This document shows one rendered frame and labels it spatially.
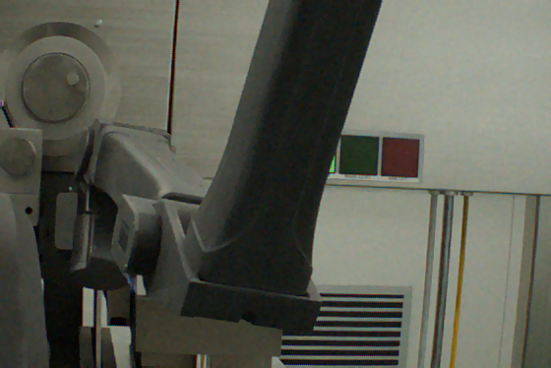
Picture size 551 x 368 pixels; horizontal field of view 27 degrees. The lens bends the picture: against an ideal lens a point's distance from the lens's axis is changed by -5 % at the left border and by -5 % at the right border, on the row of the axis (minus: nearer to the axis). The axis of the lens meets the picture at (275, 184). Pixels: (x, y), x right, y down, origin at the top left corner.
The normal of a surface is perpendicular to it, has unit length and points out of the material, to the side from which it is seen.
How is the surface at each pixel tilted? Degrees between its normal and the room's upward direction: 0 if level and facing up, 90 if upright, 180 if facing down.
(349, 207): 90
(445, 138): 90
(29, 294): 59
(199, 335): 90
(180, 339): 90
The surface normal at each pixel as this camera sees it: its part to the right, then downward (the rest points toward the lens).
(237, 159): -0.92, -0.15
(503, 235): 0.17, 0.06
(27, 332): 0.86, -0.41
